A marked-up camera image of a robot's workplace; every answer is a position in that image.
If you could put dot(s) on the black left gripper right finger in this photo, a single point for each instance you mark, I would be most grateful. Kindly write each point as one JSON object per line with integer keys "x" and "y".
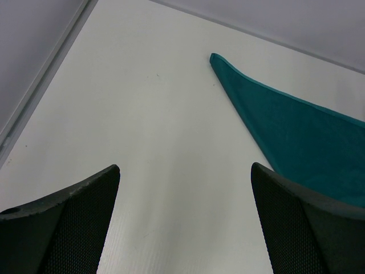
{"x": 305, "y": 231}

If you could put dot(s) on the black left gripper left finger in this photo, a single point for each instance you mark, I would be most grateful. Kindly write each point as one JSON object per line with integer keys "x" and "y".
{"x": 63, "y": 232}

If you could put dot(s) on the aluminium frame rail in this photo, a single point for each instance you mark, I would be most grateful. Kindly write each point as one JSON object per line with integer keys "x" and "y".
{"x": 35, "y": 38}

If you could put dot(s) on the teal cloth napkin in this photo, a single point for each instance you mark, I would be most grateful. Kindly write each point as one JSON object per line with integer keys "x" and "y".
{"x": 314, "y": 146}

